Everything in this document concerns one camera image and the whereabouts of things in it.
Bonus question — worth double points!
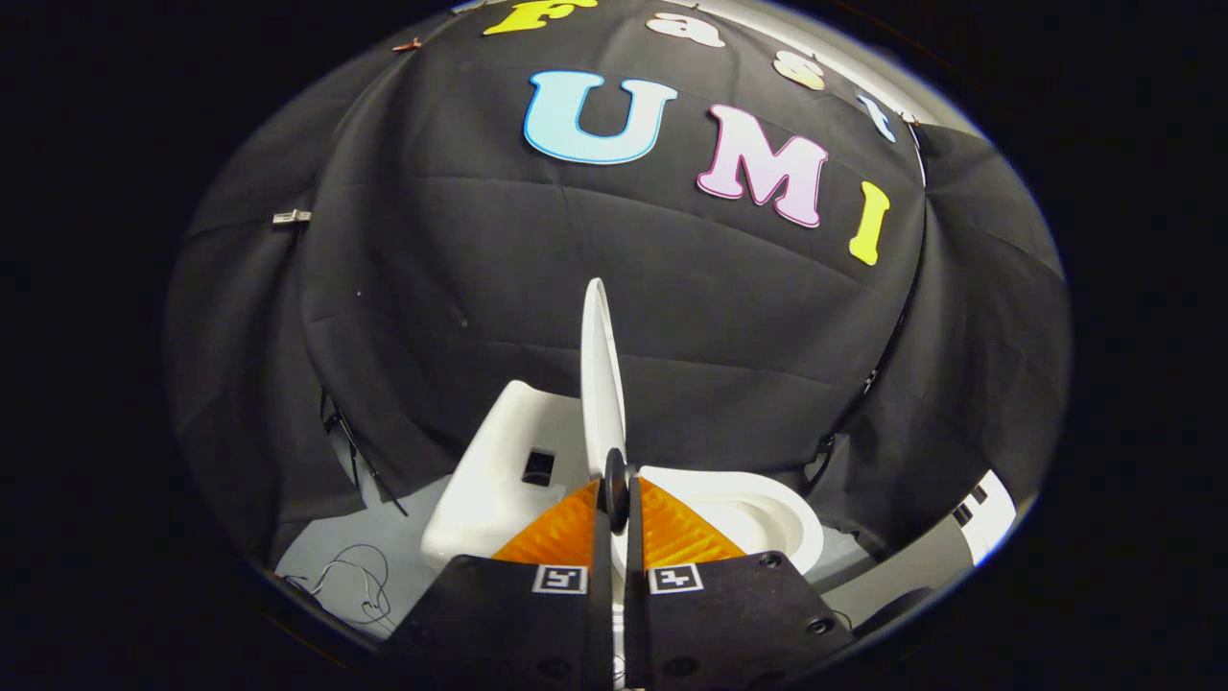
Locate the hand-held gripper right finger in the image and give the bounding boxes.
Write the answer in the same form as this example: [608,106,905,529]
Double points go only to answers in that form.
[624,477,857,691]

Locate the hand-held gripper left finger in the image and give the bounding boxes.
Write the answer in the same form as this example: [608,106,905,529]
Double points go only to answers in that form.
[379,478,615,691]

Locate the white toilet lid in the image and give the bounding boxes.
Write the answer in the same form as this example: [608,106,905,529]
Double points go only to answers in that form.
[580,278,634,535]

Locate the white toilet seat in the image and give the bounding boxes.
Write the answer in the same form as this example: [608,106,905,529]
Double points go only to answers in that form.
[638,467,824,577]

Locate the black backdrop cloth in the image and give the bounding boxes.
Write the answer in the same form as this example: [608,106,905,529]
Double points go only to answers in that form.
[163,0,1074,577]

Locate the white device with black squares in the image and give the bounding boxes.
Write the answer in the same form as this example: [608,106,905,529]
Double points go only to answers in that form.
[948,469,1019,567]

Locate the thin black floor cable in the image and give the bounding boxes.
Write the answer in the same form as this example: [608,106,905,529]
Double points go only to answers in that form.
[281,543,395,627]

